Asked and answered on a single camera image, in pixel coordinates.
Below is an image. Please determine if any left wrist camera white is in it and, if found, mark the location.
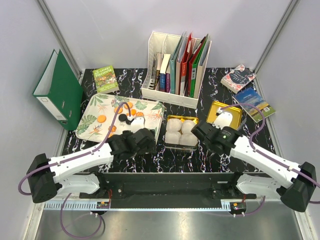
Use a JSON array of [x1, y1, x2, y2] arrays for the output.
[[125, 112, 146, 133]]

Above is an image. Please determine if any green lever arch binder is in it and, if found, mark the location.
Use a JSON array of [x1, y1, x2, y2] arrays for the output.
[[32, 50, 84, 131]]

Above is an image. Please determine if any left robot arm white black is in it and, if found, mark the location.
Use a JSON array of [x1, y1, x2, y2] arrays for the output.
[[26, 128, 156, 204]]

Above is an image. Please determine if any orange round sandwich cookie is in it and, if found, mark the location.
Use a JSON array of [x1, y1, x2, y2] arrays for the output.
[[124, 101, 133, 109]]

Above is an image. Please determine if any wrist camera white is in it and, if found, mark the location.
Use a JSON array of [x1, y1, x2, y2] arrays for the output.
[[125, 112, 146, 133], [212, 107, 233, 130]]

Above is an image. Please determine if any orange cookie tray front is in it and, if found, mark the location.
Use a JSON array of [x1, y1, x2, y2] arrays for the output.
[[108, 125, 117, 133]]

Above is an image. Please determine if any orange cookie tray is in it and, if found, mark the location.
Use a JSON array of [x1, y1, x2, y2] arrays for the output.
[[97, 115, 107, 123], [108, 125, 117, 133]]

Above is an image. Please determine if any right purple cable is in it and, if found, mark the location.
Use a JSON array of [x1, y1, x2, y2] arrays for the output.
[[207, 103, 320, 216]]

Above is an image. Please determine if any gold tin lid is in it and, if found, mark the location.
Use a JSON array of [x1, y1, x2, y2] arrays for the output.
[[206, 101, 242, 130]]

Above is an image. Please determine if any purple cable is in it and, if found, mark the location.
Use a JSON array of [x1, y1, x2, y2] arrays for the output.
[[207, 103, 320, 216], [19, 101, 133, 238]]

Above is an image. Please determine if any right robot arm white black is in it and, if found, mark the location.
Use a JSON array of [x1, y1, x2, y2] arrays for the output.
[[191, 122, 317, 213]]

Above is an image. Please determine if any green treehouse paperback book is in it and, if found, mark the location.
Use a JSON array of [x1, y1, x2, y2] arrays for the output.
[[93, 65, 119, 94]]

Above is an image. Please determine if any orange cookie near tray left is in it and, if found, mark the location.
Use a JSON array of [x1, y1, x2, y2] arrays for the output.
[[97, 115, 107, 123]]

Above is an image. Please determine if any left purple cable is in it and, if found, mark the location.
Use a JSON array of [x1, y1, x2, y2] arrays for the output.
[[19, 101, 133, 238]]

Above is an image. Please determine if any white paper cup back right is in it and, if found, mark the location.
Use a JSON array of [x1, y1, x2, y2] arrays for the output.
[[181, 119, 196, 134]]

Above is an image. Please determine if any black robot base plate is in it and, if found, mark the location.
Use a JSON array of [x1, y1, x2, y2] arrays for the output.
[[79, 172, 256, 211]]

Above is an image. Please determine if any white paper cup back left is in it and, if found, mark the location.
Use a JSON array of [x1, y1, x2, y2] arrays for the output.
[[166, 118, 182, 132]]

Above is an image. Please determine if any gold cookie tin base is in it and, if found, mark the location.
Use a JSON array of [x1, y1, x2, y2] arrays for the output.
[[164, 115, 199, 152]]

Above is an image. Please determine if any white desk file organizer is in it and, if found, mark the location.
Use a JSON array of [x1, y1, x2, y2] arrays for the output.
[[141, 31, 212, 109]]

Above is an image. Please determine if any floral patterned serving tray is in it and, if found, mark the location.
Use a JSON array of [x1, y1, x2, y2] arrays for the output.
[[75, 93, 165, 143]]

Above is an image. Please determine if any white paper cup front left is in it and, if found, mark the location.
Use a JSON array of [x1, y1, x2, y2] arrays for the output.
[[165, 131, 181, 145]]

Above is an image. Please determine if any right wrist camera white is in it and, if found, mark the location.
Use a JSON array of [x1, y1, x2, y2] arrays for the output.
[[212, 107, 233, 130]]

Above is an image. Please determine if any floral cover paperback book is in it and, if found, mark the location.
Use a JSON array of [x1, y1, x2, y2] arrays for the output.
[[220, 64, 257, 94]]

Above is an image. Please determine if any black sandwich cookie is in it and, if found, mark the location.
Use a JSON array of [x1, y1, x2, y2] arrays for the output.
[[118, 114, 128, 122]]

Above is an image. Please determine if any blue landscape cover book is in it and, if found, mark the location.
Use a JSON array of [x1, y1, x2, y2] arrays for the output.
[[232, 87, 276, 123]]

